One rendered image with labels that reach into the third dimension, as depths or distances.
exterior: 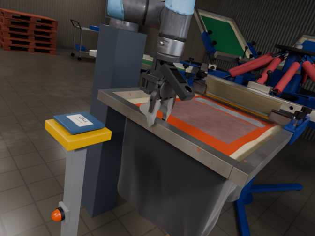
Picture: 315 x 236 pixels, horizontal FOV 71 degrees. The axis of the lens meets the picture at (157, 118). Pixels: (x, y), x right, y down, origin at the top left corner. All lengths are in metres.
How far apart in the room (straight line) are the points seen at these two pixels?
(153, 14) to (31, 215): 1.43
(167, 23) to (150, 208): 0.68
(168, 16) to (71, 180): 0.53
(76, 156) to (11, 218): 1.11
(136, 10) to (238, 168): 0.49
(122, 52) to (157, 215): 0.77
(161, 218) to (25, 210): 1.06
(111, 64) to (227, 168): 0.81
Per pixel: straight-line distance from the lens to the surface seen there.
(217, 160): 0.57
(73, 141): 0.58
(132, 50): 1.21
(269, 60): 1.83
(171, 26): 0.60
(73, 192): 0.76
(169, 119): 0.80
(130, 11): 0.69
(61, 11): 7.91
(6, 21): 6.44
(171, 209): 0.88
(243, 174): 0.55
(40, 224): 1.67
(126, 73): 1.22
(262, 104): 1.13
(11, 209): 1.79
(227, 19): 3.07
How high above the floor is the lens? 1.24
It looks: 22 degrees down
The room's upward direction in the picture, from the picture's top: 13 degrees clockwise
